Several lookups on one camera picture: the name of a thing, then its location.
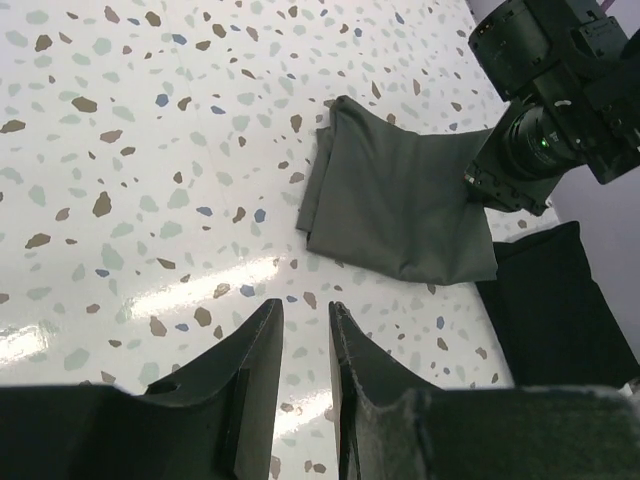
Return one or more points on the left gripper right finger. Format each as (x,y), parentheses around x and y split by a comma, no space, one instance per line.
(393,424)

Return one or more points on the black folded t-shirt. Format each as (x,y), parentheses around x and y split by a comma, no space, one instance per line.
(551,319)

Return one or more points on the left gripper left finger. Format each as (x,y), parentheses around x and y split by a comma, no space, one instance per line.
(211,419)

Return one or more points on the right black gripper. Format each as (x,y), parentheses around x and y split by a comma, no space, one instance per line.
(570,76)

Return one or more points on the dark green t-shirt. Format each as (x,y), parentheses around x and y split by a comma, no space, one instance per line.
(395,202)

